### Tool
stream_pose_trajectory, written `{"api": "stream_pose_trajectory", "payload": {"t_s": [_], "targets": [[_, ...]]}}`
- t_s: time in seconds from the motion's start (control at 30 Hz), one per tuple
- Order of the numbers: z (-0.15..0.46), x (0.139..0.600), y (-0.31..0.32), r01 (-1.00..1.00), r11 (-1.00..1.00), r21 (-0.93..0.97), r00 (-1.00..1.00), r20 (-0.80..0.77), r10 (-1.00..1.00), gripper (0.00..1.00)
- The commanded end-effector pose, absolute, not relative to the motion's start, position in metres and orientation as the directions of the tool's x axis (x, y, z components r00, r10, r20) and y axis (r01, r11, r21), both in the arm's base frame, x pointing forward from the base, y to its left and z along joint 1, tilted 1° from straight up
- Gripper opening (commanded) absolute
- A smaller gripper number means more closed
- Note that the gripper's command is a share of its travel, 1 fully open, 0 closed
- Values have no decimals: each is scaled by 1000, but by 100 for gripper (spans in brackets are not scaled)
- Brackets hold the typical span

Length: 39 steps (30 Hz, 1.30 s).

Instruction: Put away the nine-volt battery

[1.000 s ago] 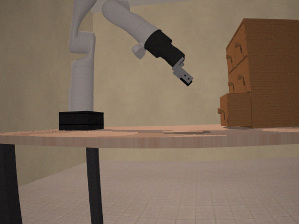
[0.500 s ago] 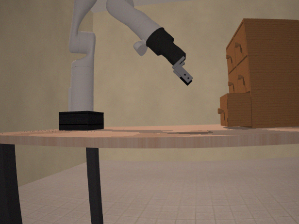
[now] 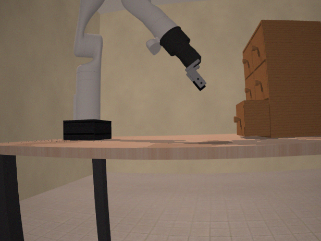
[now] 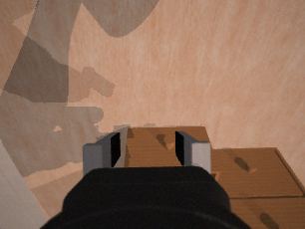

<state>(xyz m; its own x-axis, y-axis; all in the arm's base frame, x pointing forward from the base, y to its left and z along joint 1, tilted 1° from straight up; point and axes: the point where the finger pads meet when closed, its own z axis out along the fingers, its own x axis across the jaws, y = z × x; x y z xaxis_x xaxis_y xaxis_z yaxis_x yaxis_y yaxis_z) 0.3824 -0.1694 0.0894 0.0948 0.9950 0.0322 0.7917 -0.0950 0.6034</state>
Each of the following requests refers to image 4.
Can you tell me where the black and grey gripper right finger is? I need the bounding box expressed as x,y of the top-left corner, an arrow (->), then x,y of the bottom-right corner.
175,131 -> 211,175

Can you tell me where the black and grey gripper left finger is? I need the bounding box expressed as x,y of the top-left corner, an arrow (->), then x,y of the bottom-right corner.
83,132 -> 121,177

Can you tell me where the brown wooden chest of drawers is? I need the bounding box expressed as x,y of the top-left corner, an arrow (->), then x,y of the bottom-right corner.
213,147 -> 305,203

